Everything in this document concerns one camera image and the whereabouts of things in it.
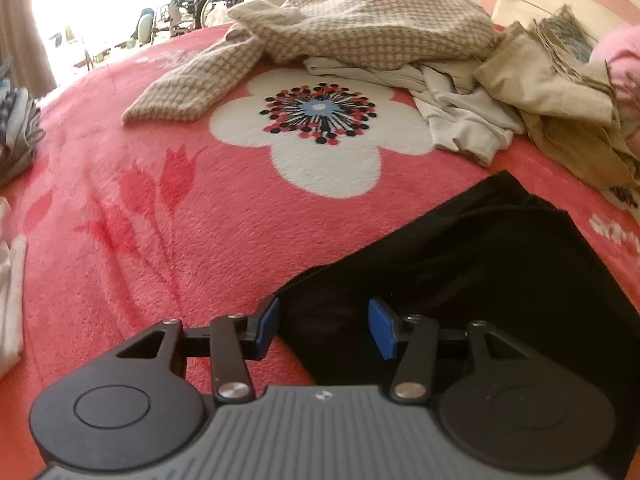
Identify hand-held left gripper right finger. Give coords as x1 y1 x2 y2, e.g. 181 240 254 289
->
367 297 538 405

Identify crumpled white garment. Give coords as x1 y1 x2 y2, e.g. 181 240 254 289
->
302 55 528 168

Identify folded white cloth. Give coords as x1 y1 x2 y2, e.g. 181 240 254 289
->
0 197 28 368

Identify stack of folded dark clothes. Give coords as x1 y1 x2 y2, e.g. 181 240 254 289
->
0 57 46 188

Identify frayed olive cloth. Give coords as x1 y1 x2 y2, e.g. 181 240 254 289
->
532 4 598 78

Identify pale green chair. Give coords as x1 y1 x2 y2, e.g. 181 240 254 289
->
129 7 156 43

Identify black printed t-shirt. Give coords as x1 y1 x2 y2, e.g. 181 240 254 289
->
274 170 640 411

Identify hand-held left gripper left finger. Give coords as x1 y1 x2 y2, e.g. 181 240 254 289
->
116 296 281 405

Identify crumpled beige pants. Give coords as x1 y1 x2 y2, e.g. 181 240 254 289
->
472 20 640 191

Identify beige checked sweater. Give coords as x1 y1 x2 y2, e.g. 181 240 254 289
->
122 0 501 125

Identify beige curtain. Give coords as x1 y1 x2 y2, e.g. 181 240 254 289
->
0 0 58 98

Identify red floral blanket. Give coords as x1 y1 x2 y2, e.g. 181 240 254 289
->
0 25 640 480

